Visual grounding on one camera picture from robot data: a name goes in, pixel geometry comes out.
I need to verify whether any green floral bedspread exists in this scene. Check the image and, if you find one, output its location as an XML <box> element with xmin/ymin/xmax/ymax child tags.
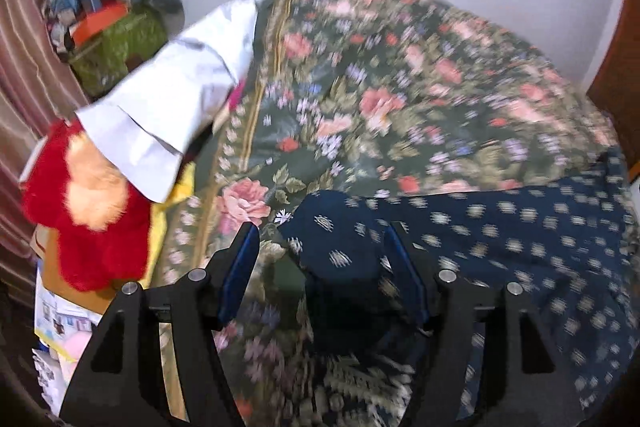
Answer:
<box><xmin>153</xmin><ymin>0</ymin><xmax>620</xmax><ymax>426</ymax></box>

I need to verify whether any brown wooden door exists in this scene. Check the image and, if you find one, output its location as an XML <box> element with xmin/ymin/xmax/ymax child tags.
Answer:
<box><xmin>587</xmin><ymin>0</ymin><xmax>640</xmax><ymax>181</ymax></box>

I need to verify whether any green bag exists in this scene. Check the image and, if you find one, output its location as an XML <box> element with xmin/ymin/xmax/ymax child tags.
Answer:
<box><xmin>68</xmin><ymin>8</ymin><xmax>167</xmax><ymax>101</ymax></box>

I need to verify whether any orange box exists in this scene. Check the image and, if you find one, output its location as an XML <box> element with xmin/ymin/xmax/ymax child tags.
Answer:
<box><xmin>70</xmin><ymin>2</ymin><xmax>129</xmax><ymax>46</ymax></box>

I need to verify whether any white folded cloth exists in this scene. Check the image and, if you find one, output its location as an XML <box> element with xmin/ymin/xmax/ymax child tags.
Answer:
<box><xmin>76</xmin><ymin>0</ymin><xmax>264</xmax><ymax>202</ymax></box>

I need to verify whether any papers and boxes stack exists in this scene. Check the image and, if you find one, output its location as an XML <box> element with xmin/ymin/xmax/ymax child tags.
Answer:
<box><xmin>30</xmin><ymin>225</ymin><xmax>115</xmax><ymax>415</ymax></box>

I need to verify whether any red plush toy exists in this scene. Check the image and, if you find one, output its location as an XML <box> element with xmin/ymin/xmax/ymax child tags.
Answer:
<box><xmin>22</xmin><ymin>119</ymin><xmax>151</xmax><ymax>291</ymax></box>

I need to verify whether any striped maroon curtain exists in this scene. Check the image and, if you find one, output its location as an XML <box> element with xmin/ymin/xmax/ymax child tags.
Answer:
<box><xmin>1</xmin><ymin>0</ymin><xmax>87</xmax><ymax>307</ymax></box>

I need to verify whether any navy blue patterned garment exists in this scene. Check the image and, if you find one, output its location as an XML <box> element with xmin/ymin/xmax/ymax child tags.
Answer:
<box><xmin>279</xmin><ymin>147</ymin><xmax>639</xmax><ymax>426</ymax></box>

